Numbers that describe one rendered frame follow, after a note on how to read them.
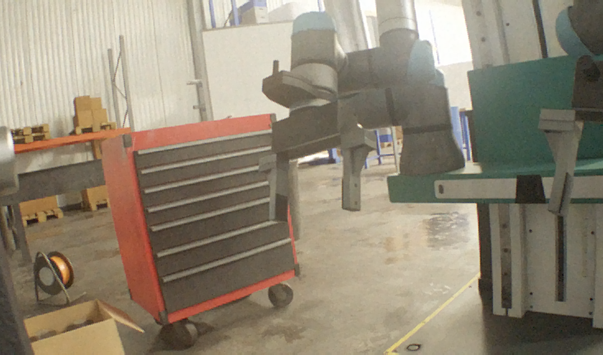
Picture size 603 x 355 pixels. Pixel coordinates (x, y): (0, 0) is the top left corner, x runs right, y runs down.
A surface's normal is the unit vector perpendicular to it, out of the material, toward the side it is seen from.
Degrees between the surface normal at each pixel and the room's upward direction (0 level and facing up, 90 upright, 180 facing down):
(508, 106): 90
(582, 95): 67
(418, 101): 91
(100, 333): 90
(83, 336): 90
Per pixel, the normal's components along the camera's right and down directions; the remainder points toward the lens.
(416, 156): -0.70, -0.13
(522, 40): -0.72, 0.18
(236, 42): 0.25, 0.07
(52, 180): 0.66, -0.02
